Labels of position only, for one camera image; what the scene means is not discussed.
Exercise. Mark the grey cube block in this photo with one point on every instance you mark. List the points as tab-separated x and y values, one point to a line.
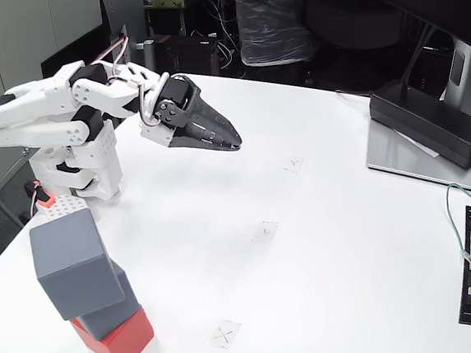
115	311
74	265

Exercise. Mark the black computer case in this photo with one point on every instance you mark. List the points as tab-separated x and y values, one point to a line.
187	52

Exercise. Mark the clear tape with Y mark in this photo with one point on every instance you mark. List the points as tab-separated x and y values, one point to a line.
293	165

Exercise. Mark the black desktop computer tower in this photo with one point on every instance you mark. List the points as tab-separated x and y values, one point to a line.
122	9

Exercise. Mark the plastic-wrapped black bin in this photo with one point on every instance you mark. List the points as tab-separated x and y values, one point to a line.
267	25

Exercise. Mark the clear tape with pen mark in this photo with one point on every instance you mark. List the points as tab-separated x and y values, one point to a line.
267	229

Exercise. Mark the silver monitor stand base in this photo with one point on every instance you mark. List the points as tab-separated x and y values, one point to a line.
403	162

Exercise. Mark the white paper sheet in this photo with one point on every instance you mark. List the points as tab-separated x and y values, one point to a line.
418	144

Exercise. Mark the black power adapter brick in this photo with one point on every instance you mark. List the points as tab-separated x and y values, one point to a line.
420	119

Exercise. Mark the clear tape with X mark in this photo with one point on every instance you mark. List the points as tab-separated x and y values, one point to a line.
225	334

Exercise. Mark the red cube block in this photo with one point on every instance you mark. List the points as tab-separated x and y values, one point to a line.
126	345

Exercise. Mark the silver monitor stand neck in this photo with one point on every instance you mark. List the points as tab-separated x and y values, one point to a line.
463	70

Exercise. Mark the silver metal post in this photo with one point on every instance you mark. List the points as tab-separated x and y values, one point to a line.
148	56

